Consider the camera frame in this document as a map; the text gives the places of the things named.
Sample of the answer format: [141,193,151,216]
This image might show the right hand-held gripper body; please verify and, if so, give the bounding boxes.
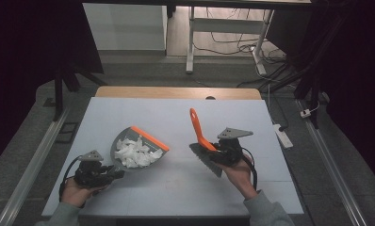
[212,126,254,168]

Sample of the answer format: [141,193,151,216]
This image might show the metal floor rail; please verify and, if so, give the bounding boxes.
[0,105,71,226]
[296,99,368,226]

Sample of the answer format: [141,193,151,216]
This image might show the black plug with cable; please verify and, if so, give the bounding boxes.
[267,84,289,133]

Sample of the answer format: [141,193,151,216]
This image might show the tangle of floor cables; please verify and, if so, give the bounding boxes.
[193,8,300,89]

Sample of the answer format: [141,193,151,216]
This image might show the black floor plate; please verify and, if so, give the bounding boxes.
[55,121,80,145]

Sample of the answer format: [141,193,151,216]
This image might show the black metal stand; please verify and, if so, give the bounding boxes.
[52,60,108,122]
[263,12,350,130]

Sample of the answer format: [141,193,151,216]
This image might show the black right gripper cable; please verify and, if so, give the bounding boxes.
[239,146,259,191]

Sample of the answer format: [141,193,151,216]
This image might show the dark curtain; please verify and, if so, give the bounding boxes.
[267,0,375,183]
[0,0,105,172]

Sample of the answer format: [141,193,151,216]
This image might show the white power strip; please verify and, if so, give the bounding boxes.
[272,123,294,150]

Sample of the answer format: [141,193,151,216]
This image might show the grey dustpan with orange lip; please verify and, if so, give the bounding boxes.
[109,125,171,172]

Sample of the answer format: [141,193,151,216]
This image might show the white desk frame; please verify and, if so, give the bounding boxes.
[185,5,275,76]

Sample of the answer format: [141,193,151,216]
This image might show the grey brush with orange handle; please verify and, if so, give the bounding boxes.
[188,107,224,179]

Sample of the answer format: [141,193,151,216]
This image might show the person's left hand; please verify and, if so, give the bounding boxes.
[59,177,110,209]

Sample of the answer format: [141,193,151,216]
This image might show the pile of white tissues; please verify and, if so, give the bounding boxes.
[113,135,165,170]

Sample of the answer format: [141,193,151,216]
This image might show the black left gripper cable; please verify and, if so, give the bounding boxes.
[58,154,84,203]

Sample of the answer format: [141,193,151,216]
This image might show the white cabinet panel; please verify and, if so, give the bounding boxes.
[82,3,169,52]

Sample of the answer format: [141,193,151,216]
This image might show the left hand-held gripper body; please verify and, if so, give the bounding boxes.
[72,150,115,190]

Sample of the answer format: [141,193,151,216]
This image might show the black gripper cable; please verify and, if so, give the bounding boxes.
[239,146,259,191]
[58,154,84,203]

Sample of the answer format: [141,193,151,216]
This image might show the person's right hand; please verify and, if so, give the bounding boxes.
[220,155,259,201]

